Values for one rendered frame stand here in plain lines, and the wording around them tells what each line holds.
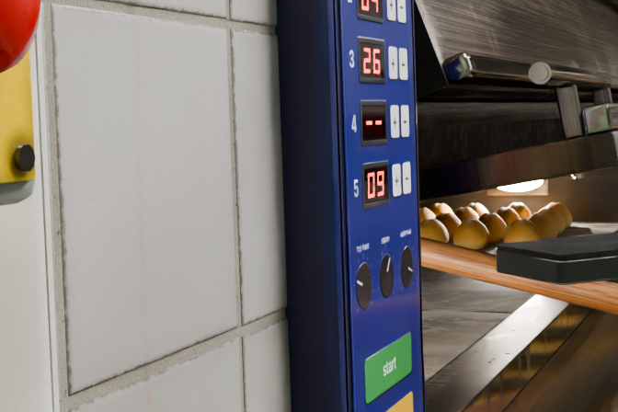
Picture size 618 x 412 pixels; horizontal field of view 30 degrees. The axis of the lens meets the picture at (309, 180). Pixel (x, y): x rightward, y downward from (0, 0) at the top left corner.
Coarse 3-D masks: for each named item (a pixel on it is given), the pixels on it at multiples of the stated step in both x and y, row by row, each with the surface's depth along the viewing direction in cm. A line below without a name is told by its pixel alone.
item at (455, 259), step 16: (432, 240) 122; (432, 256) 120; (448, 256) 120; (464, 256) 119; (480, 256) 118; (496, 256) 118; (448, 272) 121; (464, 272) 119; (480, 272) 118; (496, 272) 117; (512, 288) 117; (528, 288) 116; (544, 288) 115; (560, 288) 114; (576, 288) 113; (592, 288) 113; (608, 288) 112; (592, 304) 113; (608, 304) 112
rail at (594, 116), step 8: (600, 104) 79; (608, 104) 79; (616, 104) 84; (584, 112) 79; (592, 112) 79; (600, 112) 79; (608, 112) 79; (616, 112) 82; (584, 120) 80; (592, 120) 79; (600, 120) 79; (608, 120) 79; (616, 120) 81; (584, 128) 80; (592, 128) 79; (600, 128) 79; (608, 128) 79; (616, 128) 81
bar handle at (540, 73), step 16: (544, 64) 82; (544, 80) 82; (560, 80) 86; (576, 80) 93; (592, 80) 101; (608, 80) 110; (560, 96) 91; (576, 96) 90; (608, 96) 109; (560, 112) 91; (576, 112) 90; (576, 128) 90
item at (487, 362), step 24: (528, 312) 144; (552, 312) 143; (576, 312) 152; (504, 336) 129; (528, 336) 128; (552, 336) 136; (456, 360) 117; (480, 360) 116; (504, 360) 116; (528, 360) 123; (432, 384) 107; (456, 384) 106; (480, 384) 106; (504, 384) 112; (432, 408) 98; (456, 408) 98; (480, 408) 103; (504, 408) 112
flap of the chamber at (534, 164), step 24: (552, 144) 80; (576, 144) 80; (600, 144) 79; (432, 168) 84; (456, 168) 83; (480, 168) 82; (504, 168) 82; (528, 168) 81; (552, 168) 80; (576, 168) 80; (600, 168) 79; (432, 192) 84; (456, 192) 83
